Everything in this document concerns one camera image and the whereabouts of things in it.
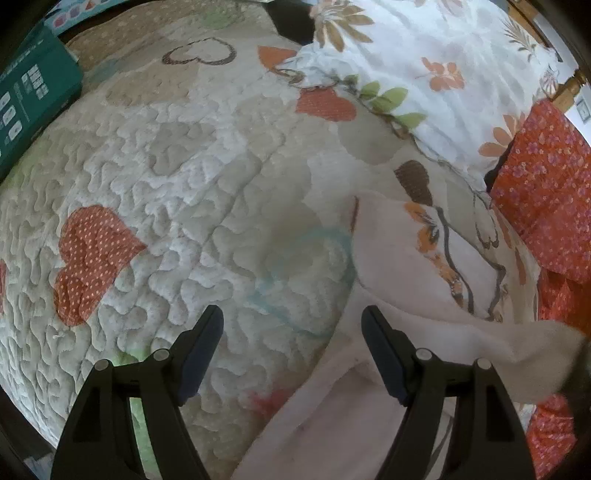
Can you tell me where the orange floral cloth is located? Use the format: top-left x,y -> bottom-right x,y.
488,99 -> 591,480

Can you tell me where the heart patterned quilt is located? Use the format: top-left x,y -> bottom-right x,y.
0,9 -> 555,480

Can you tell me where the white floral pillow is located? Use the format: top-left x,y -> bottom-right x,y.
272,0 -> 570,191

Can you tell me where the teal cardboard box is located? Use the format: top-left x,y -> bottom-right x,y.
0,30 -> 86,182

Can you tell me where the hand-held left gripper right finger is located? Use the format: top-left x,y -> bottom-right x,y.
361,305 -> 536,480

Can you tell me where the black cloth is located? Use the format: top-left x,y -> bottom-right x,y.
270,0 -> 318,47

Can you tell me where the colourful shapes toy box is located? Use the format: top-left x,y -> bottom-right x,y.
46,0 -> 118,37

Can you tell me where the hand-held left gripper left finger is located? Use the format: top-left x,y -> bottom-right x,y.
50,305 -> 225,480

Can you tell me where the white fleece garment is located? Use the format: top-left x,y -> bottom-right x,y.
231,191 -> 588,480

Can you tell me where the wooden bedpost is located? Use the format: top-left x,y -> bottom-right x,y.
551,69 -> 589,114

